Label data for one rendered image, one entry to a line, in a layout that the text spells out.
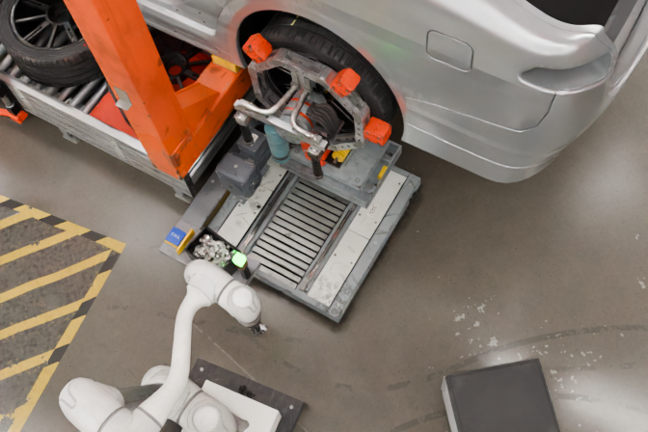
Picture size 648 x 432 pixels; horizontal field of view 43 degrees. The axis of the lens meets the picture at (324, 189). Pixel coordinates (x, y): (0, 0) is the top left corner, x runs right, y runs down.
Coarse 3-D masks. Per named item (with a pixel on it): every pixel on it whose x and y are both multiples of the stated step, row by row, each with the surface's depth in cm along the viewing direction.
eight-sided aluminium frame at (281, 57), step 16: (256, 64) 328; (272, 64) 322; (288, 64) 314; (304, 64) 317; (320, 64) 313; (256, 80) 340; (320, 80) 311; (256, 96) 353; (272, 96) 356; (336, 96) 316; (352, 96) 318; (352, 112) 320; (368, 112) 323; (320, 128) 359; (336, 144) 351; (352, 144) 342
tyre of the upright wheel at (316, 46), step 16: (288, 16) 323; (272, 32) 322; (288, 32) 316; (304, 32) 314; (320, 32) 313; (288, 48) 322; (304, 48) 315; (320, 48) 311; (336, 48) 310; (352, 48) 312; (336, 64) 312; (352, 64) 311; (368, 64) 314; (368, 80) 314; (384, 80) 319; (368, 96) 319; (384, 96) 321; (384, 112) 325
